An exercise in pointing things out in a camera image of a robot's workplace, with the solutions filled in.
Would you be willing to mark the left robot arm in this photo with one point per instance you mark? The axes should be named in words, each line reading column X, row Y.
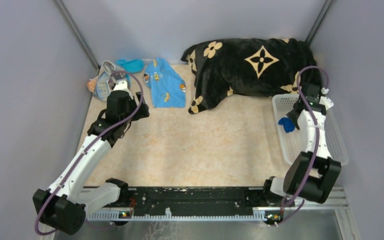
column 62, row 206

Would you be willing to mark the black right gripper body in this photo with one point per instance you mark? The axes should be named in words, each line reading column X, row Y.
column 293, row 116

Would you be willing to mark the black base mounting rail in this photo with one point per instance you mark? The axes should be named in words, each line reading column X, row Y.
column 193, row 204

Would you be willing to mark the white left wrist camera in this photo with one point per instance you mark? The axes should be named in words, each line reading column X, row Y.
column 122, row 85

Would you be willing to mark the black floral plush blanket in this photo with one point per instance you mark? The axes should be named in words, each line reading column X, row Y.
column 248, row 66

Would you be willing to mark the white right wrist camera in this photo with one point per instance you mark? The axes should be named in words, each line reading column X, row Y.
column 326, row 97

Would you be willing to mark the light blue printed towel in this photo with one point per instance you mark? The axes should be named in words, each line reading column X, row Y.
column 168, row 89

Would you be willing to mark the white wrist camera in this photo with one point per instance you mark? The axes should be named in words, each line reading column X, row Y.
column 326, row 97
column 122, row 85

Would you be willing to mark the white plastic basket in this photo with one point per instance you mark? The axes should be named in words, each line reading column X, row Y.
column 292, row 143

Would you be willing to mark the dark blue towel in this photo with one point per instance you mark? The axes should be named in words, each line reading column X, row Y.
column 287, row 124

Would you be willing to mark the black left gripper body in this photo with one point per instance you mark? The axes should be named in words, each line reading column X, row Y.
column 142, row 113

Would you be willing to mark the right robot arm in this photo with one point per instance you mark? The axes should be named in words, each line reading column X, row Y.
column 314, row 172

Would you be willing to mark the grey orange printed cloth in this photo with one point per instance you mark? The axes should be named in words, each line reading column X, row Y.
column 102, row 85

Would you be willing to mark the teal small cloth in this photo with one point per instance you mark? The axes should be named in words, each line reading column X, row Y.
column 132, row 66

